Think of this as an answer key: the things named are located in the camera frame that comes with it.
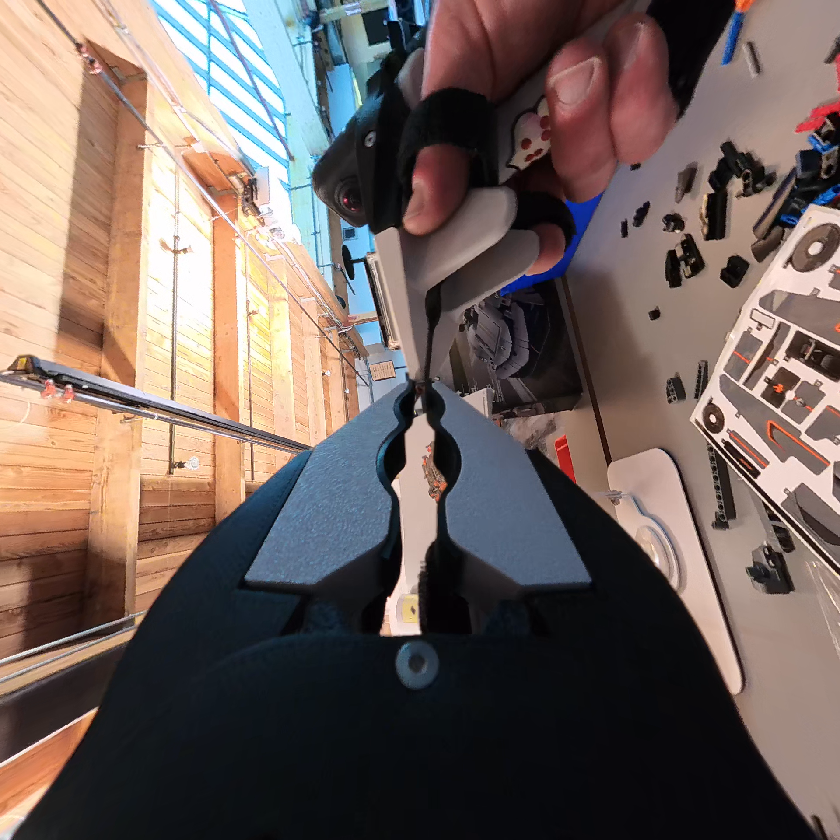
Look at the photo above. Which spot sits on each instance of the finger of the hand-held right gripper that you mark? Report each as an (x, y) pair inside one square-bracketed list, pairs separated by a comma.
[(456, 315), (403, 282)]

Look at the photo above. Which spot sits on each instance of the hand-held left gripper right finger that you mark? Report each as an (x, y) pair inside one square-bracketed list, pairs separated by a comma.
[(518, 525)]

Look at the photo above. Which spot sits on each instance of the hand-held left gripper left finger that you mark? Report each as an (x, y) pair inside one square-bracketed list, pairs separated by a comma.
[(328, 525)]

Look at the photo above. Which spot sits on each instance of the small lego pieces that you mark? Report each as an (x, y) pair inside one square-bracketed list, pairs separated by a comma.
[(686, 256)]

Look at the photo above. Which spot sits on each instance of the lego sticker sheet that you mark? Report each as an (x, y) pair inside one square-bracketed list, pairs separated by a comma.
[(774, 367)]

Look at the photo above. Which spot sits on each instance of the dark lego set box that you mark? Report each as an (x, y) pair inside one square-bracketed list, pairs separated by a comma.
[(525, 354)]

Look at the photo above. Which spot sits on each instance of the person's right hand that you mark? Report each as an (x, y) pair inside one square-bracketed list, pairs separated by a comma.
[(525, 39)]

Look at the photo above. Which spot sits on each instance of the silver hard case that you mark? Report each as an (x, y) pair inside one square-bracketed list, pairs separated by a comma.
[(377, 295)]

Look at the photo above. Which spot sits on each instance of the blue plastic bin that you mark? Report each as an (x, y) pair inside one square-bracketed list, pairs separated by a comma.
[(584, 223)]

